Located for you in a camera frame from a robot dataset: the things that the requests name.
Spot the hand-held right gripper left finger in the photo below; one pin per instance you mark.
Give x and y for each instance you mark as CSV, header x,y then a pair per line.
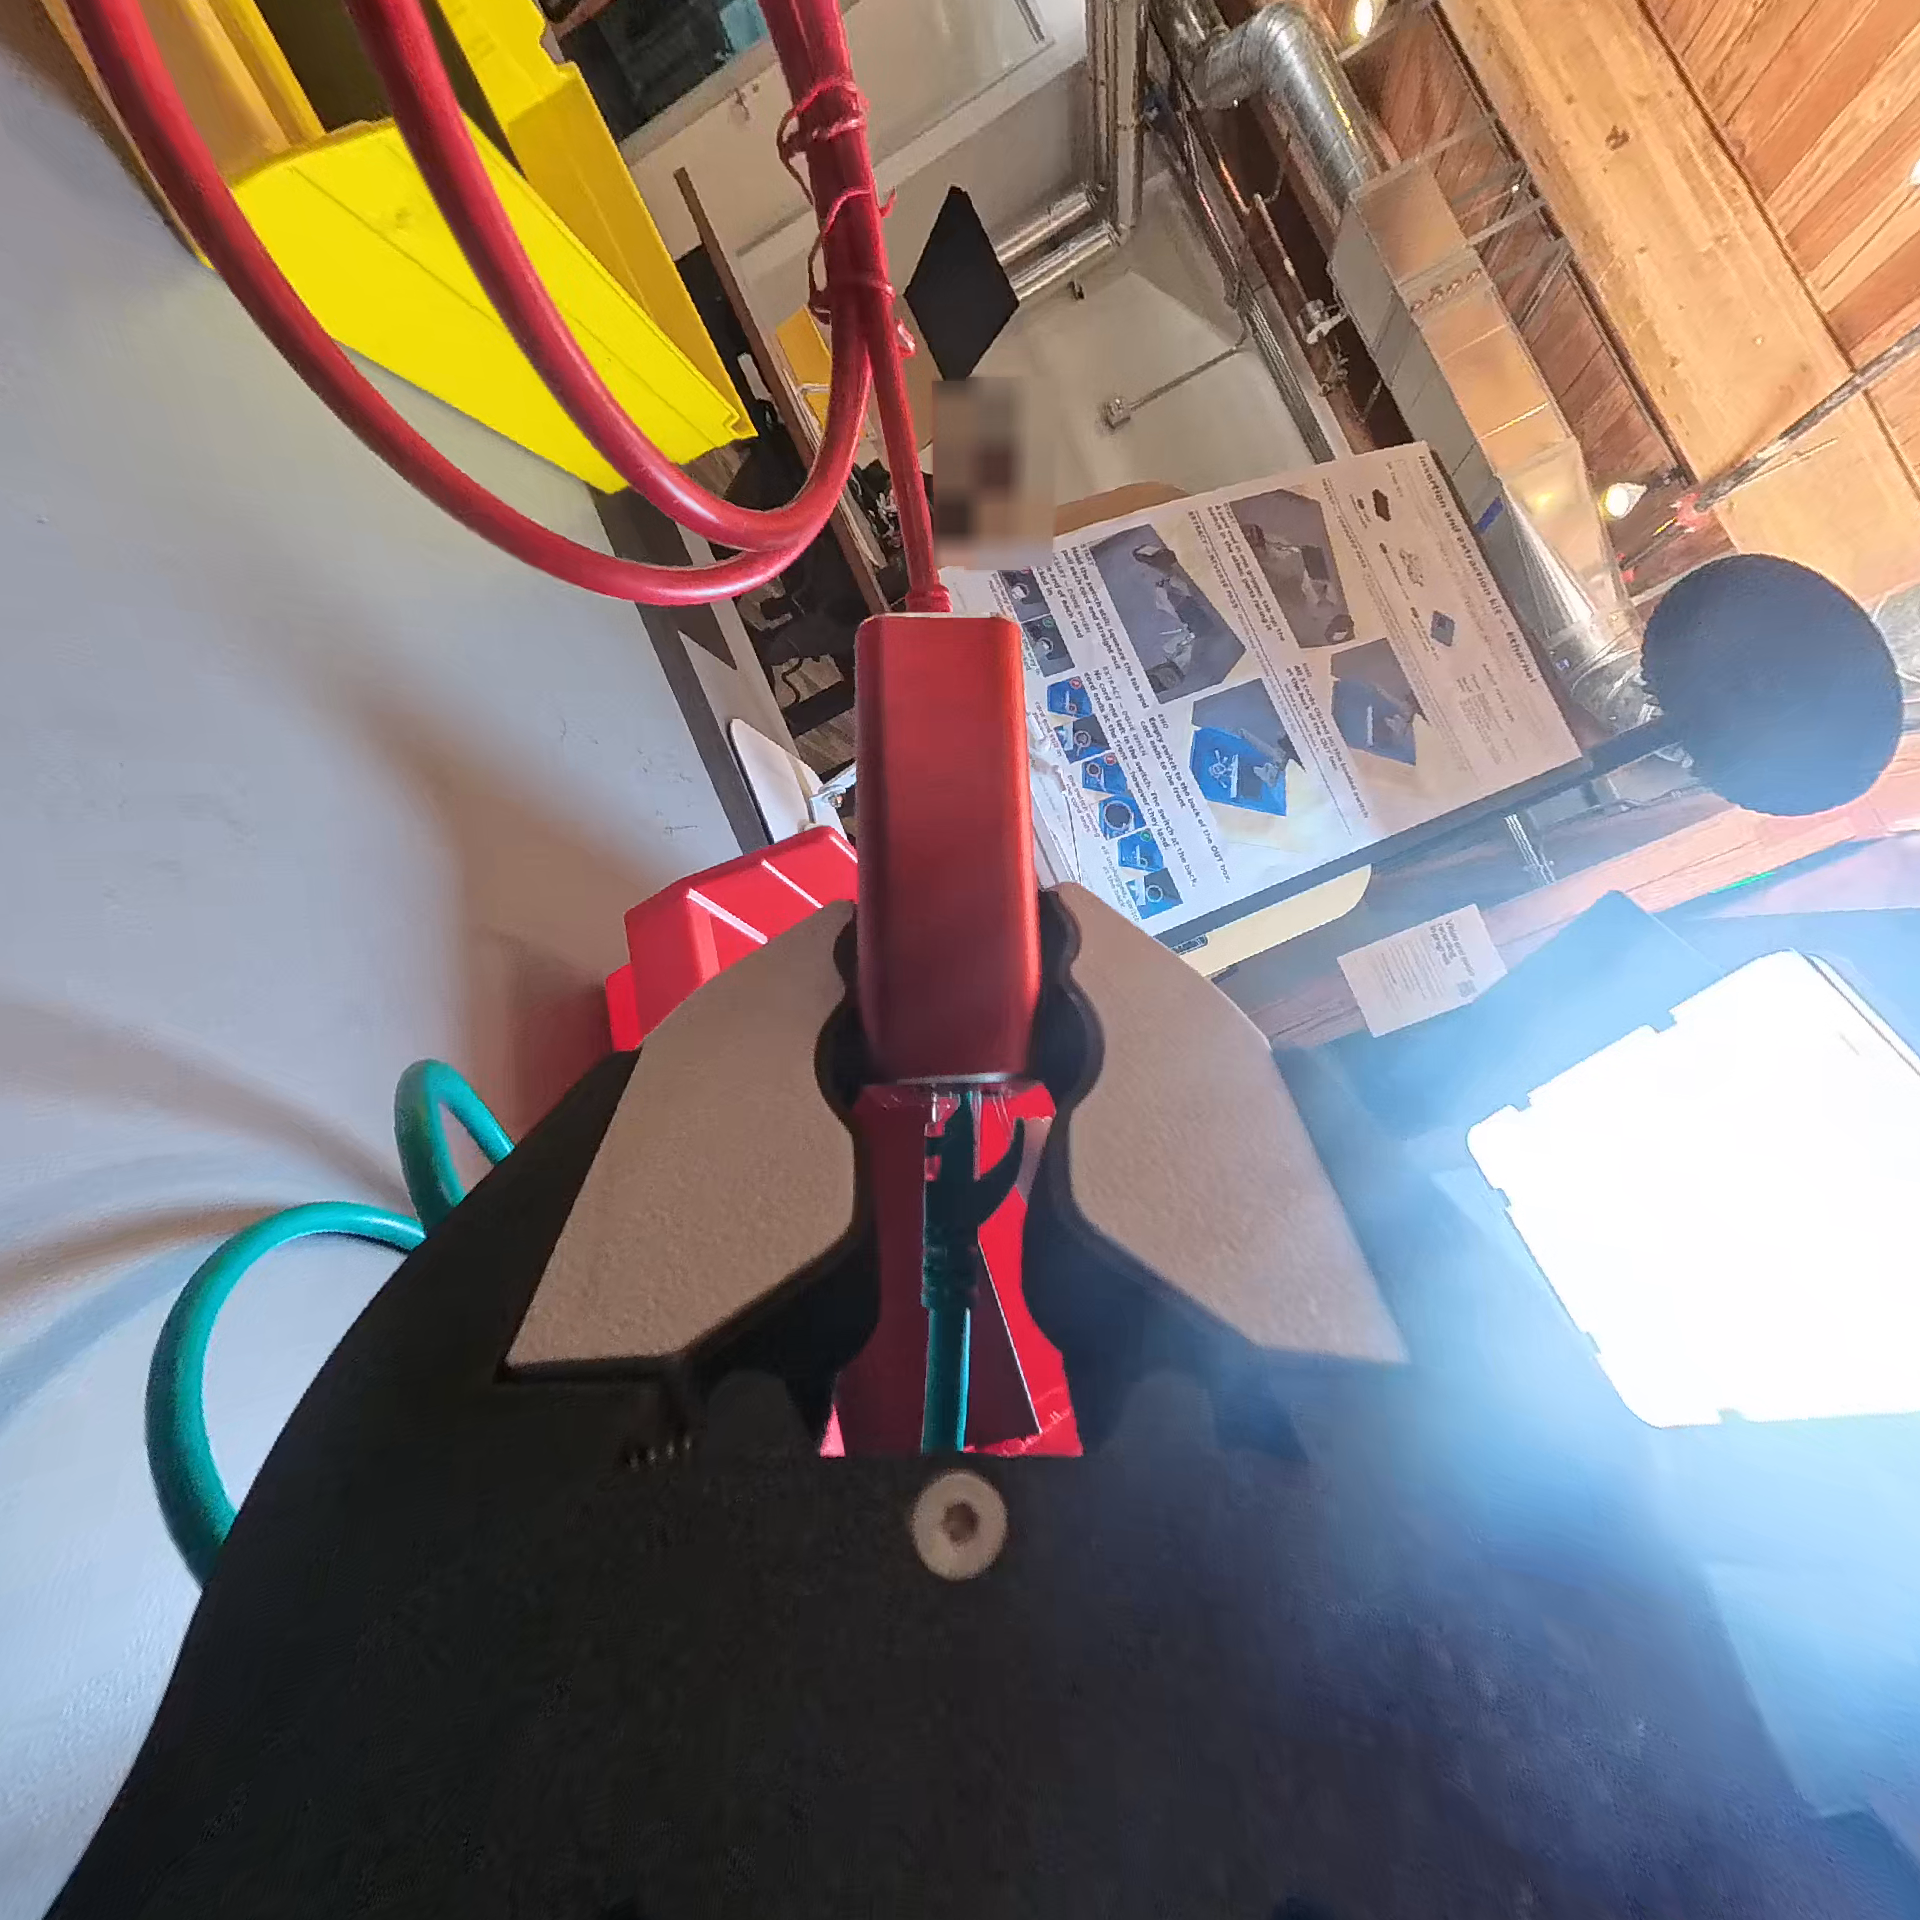
x,y
702,1166

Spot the red metal ethernet switch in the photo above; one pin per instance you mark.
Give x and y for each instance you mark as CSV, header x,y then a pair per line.
x,y
943,836

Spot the metal ventilation duct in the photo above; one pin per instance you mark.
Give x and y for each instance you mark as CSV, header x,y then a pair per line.
x,y
1288,93

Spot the black microphone windscreen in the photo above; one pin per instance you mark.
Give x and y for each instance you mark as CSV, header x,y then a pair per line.
x,y
1773,687

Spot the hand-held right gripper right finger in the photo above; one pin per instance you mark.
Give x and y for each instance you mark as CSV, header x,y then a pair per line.
x,y
1214,1166

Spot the instruction sheet stand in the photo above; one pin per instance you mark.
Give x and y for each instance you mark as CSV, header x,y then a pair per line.
x,y
1317,681

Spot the studio light panel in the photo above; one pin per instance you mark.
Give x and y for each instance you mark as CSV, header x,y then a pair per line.
x,y
1700,1197

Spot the red plastic bin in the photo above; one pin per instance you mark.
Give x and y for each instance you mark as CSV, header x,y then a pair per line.
x,y
702,912

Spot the yellow plastic bin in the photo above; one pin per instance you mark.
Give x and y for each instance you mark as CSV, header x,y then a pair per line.
x,y
457,301

